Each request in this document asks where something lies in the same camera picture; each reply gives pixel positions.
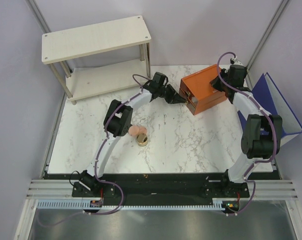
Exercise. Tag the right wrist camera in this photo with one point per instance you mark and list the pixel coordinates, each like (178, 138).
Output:
(235, 61)

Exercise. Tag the white two-tier shelf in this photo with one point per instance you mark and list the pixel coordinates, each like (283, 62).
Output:
(78, 42)

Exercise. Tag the blue cable duct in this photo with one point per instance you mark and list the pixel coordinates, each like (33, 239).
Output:
(228, 203)
(78, 204)

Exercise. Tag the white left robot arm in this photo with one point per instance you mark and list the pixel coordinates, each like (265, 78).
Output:
(117, 122)

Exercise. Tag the gold round jar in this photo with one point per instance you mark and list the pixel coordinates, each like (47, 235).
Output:
(142, 139)

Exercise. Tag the left blue cable duct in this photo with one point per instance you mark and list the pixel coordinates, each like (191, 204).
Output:
(78, 204)

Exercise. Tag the blue binder folder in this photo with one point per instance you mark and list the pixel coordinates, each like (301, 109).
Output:
(268, 95)

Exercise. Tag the orange drawer box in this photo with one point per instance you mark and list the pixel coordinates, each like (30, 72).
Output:
(199, 85)

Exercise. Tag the pink round puff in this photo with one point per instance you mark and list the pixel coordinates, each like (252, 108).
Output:
(134, 130)
(142, 130)

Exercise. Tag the right blue cable duct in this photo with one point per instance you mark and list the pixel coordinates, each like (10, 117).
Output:
(228, 203)

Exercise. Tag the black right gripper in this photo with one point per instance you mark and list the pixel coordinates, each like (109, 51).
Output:
(214, 84)

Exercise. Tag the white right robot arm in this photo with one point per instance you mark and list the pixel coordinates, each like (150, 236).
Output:
(261, 138)

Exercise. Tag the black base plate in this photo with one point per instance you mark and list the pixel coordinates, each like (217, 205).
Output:
(163, 189)

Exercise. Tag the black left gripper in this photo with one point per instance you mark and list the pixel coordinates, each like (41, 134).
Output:
(173, 98)

